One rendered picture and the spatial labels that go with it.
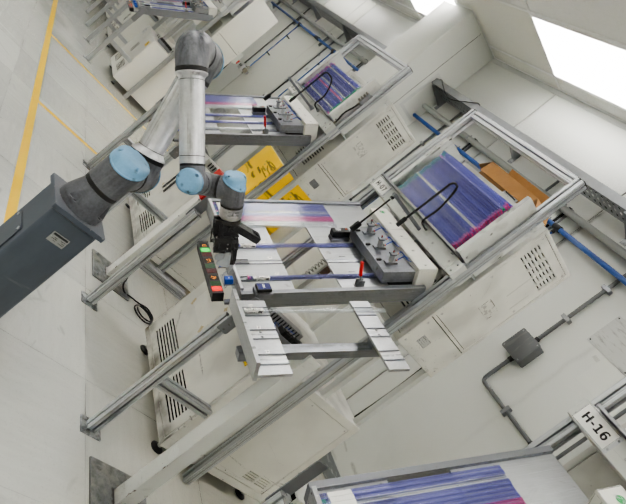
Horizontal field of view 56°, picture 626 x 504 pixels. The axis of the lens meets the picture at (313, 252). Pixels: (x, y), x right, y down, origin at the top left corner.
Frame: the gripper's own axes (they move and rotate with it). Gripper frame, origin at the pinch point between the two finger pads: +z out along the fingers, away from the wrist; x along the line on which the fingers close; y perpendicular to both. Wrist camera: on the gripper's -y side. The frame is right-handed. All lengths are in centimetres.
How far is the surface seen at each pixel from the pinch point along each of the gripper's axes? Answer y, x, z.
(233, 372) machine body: -5.8, 2.8, 45.6
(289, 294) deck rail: -19.4, 9.9, 4.6
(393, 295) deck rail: -60, 10, 7
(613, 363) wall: -215, -3, 67
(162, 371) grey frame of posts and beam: 22.3, 13.8, 32.0
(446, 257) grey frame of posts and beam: -81, 6, -7
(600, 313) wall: -226, -32, 57
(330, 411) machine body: -47, 10, 65
